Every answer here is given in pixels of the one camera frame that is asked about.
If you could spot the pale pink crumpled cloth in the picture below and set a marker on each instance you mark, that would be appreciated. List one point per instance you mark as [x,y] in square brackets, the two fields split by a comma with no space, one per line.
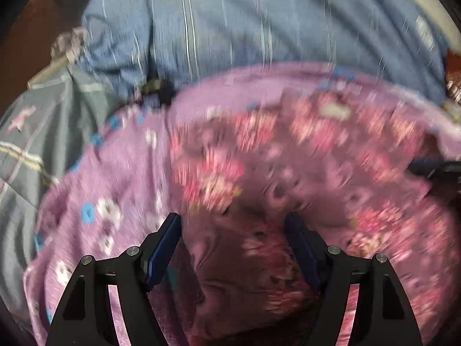
[68,45]

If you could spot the red patterned bag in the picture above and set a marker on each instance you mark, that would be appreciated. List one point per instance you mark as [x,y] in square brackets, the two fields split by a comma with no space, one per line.
[454,65]

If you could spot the small dark bottle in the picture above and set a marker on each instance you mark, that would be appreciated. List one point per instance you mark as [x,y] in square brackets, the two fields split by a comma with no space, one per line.
[160,92]

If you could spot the mauve floral garment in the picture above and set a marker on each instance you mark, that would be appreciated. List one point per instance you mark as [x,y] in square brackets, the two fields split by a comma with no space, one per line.
[252,173]

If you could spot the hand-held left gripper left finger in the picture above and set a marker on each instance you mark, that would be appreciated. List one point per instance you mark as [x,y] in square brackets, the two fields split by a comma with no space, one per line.
[164,248]

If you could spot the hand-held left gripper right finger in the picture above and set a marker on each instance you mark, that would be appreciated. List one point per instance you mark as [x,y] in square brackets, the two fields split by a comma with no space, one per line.
[300,248]

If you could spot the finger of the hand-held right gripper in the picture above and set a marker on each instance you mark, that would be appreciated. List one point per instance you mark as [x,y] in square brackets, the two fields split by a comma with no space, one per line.
[434,168]

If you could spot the purple flower-print bedsheet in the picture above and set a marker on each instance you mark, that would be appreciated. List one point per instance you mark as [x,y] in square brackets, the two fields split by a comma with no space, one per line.
[119,173]

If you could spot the grey plaid cloth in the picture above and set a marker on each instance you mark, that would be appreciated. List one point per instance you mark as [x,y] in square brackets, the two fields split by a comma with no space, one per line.
[36,144]

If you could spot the blue plaid quilt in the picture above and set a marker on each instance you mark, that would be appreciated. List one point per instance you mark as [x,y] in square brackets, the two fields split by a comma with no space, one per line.
[252,18]

